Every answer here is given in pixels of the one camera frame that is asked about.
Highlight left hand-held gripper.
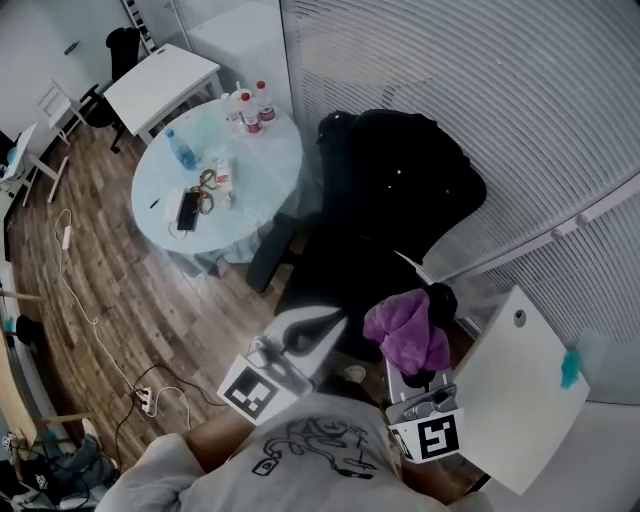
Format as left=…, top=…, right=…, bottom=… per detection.
left=217, top=304, right=351, bottom=427

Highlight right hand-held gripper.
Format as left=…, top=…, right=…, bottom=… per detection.
left=383, top=358, right=466, bottom=465

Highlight purple cloth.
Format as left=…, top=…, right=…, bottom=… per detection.
left=362, top=288, right=451, bottom=377

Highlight person's right forearm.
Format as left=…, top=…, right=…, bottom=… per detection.
left=399, top=459, right=481, bottom=501

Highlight person's left forearm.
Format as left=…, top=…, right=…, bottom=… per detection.
left=183, top=417, right=256, bottom=476

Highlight teal cloth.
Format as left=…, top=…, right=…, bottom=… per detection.
left=559, top=348, right=583, bottom=390

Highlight person's black trousers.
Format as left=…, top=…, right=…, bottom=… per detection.
left=314, top=374, right=386, bottom=406

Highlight black office chair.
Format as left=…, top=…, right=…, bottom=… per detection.
left=245, top=108, right=489, bottom=364

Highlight white square table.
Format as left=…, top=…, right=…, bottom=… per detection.
left=452, top=284, right=591, bottom=496

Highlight round table with blue tablecloth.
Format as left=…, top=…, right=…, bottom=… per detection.
left=130, top=96, right=305, bottom=274

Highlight person's grey printed shirt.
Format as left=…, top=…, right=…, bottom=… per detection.
left=94, top=389, right=496, bottom=512

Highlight white power strip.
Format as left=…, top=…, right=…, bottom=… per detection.
left=133, top=385, right=157, bottom=416

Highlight black smartphone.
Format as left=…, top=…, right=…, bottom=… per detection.
left=176, top=191, right=201, bottom=232

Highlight small white bottle red label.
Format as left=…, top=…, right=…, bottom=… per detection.
left=213, top=154, right=236, bottom=199

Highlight white power bank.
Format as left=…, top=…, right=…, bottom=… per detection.
left=162, top=187, right=186, bottom=224

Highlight black jacket with white buttons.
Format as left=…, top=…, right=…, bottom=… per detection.
left=317, top=108, right=489, bottom=261

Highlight blue label water bottle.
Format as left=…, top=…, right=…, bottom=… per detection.
left=163, top=128, right=199, bottom=171

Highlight clear plastic bottle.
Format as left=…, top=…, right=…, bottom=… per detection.
left=219, top=92, right=240, bottom=126

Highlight black hat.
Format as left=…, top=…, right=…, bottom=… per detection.
left=15, top=314, right=45, bottom=346

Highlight wooden table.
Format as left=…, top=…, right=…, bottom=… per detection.
left=0, top=289, right=96, bottom=451

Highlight small white table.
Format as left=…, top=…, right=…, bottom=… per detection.
left=102, top=43, right=222, bottom=146

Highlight black swivel chair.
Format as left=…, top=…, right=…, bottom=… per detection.
left=79, top=27, right=142, bottom=154

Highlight white leg desk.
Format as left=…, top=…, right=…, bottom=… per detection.
left=0, top=122, right=69, bottom=206

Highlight white chair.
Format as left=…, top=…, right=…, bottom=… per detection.
left=37, top=78, right=89, bottom=146

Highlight black floor cable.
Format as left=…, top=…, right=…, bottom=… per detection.
left=113, top=363, right=229, bottom=464

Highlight short white looped cable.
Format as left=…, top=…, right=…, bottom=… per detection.
left=152, top=387, right=194, bottom=431

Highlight brown beaded necklace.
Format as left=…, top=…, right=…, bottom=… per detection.
left=187, top=168, right=217, bottom=217

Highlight long white floor cable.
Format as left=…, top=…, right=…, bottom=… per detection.
left=54, top=208, right=139, bottom=396

